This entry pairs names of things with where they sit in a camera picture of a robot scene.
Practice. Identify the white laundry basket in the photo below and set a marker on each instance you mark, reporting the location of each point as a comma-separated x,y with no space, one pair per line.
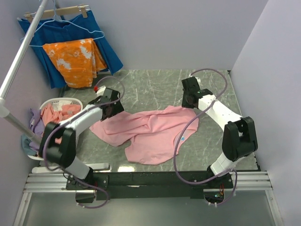
54,100

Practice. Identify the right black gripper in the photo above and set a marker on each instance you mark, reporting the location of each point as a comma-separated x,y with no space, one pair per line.
185,104

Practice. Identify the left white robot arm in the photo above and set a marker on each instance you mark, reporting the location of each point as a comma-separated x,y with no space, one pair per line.
59,141

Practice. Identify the orange tie-dye cloth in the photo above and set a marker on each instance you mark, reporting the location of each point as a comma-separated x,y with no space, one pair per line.
78,61

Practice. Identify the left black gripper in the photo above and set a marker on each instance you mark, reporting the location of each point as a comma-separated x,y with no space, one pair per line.
117,108

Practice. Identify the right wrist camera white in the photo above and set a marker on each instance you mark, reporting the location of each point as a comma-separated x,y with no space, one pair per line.
197,78

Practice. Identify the wooden clip hanger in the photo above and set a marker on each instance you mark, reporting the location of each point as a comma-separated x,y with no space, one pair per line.
61,12

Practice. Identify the grey blue garment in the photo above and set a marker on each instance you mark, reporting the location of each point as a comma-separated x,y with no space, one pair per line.
30,148

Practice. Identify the blue pleated skirt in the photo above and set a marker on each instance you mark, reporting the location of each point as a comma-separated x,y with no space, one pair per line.
50,31

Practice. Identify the salmon orange t-shirt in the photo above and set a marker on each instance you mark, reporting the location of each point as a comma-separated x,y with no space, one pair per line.
59,111

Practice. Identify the silver clothes rack pole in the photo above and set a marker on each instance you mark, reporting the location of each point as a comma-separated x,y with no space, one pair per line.
4,112

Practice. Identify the aluminium rail frame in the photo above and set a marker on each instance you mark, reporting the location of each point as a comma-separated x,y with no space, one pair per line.
56,183

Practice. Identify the lavender garment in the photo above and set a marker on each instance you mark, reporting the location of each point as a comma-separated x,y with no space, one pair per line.
37,127

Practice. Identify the black base beam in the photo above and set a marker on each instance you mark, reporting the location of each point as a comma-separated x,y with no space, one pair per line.
122,185

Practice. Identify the pink t-shirt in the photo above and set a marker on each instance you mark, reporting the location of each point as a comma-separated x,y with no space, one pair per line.
155,136

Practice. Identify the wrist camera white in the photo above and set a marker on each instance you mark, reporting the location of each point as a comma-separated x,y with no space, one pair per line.
197,78
99,91

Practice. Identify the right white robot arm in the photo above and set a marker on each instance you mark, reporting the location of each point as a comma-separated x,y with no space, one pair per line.
239,134

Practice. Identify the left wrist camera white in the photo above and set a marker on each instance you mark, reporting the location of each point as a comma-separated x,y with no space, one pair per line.
99,91

